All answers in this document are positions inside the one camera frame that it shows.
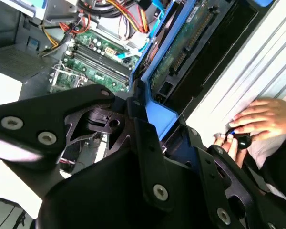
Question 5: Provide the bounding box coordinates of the person left hand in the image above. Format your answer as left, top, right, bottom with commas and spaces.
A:
213, 133, 248, 169

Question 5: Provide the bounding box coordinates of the person right hand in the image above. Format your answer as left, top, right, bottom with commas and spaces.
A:
228, 99, 286, 142

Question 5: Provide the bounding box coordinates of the hard disk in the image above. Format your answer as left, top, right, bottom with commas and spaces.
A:
130, 0, 276, 167

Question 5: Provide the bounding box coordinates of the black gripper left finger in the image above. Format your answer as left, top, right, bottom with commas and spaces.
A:
0, 80, 176, 213

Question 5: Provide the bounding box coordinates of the round black tool blue ring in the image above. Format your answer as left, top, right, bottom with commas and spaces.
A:
226, 130, 253, 150

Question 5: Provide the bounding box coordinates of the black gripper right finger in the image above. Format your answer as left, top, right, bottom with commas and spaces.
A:
178, 116, 284, 229

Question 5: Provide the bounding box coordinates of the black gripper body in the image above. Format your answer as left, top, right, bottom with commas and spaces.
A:
35, 147, 213, 229

